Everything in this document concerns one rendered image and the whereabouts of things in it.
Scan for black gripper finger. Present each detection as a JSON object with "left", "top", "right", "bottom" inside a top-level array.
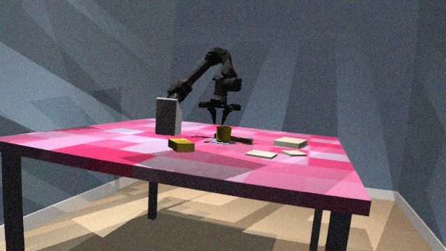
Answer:
[
  {"left": 222, "top": 110, "right": 232, "bottom": 126},
  {"left": 207, "top": 109, "right": 216, "bottom": 125}
]

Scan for tan flat bar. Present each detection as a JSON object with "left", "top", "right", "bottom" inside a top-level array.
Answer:
[{"left": 214, "top": 133, "right": 253, "bottom": 144}]

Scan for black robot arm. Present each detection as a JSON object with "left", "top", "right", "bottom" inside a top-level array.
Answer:
[{"left": 167, "top": 47, "right": 242, "bottom": 107}]

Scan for yellow rectangular block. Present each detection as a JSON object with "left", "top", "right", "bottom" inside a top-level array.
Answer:
[{"left": 167, "top": 139, "right": 195, "bottom": 151}]

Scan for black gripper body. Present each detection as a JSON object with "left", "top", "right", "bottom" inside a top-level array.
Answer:
[{"left": 199, "top": 91, "right": 241, "bottom": 111}]

